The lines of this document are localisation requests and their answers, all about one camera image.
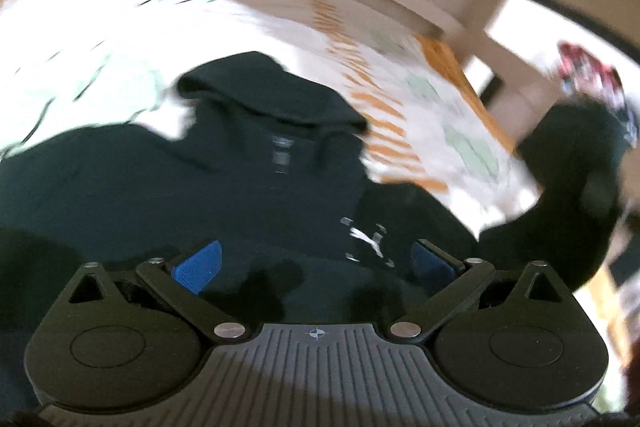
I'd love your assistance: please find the black hooded sweatshirt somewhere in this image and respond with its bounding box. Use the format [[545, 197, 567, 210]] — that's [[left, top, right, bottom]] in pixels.
[[1, 52, 629, 415]]

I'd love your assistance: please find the red clothing pile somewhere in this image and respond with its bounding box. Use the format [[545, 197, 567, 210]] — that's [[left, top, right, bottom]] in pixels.
[[556, 41, 639, 147]]

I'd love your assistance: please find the white leaf-patterned bed sheet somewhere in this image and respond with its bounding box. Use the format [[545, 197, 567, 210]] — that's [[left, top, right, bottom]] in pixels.
[[1, 0, 539, 233]]

